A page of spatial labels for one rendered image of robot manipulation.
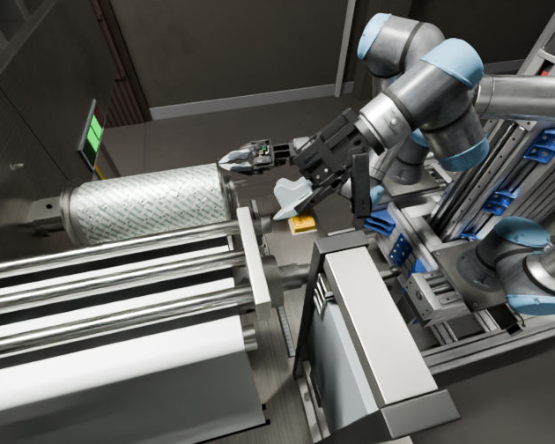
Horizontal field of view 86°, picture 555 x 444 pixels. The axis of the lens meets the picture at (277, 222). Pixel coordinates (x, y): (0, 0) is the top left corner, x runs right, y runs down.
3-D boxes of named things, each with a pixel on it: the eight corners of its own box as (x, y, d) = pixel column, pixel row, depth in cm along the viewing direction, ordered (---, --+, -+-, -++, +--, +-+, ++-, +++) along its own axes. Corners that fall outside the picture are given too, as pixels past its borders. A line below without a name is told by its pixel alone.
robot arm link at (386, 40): (393, 154, 122) (405, 48, 72) (360, 141, 128) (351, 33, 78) (408, 130, 123) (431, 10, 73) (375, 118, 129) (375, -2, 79)
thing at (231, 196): (237, 202, 54) (230, 166, 56) (225, 203, 54) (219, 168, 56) (239, 217, 61) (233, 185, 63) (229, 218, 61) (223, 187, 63)
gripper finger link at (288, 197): (256, 200, 52) (297, 166, 49) (279, 224, 53) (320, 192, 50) (254, 206, 49) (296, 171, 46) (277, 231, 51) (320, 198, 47)
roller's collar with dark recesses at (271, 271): (284, 313, 38) (284, 291, 33) (237, 324, 37) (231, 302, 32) (272, 270, 42) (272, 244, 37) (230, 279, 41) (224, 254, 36)
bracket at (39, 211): (65, 221, 51) (59, 213, 49) (29, 227, 50) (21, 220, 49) (71, 201, 54) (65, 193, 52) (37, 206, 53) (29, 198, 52)
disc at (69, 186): (99, 272, 56) (54, 223, 44) (97, 272, 56) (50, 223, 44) (109, 214, 65) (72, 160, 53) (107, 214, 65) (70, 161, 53)
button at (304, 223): (314, 229, 97) (315, 225, 95) (294, 233, 96) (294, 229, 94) (308, 214, 101) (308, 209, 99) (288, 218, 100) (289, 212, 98)
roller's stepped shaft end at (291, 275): (326, 286, 38) (329, 274, 36) (281, 296, 37) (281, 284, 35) (318, 265, 40) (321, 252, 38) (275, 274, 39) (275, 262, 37)
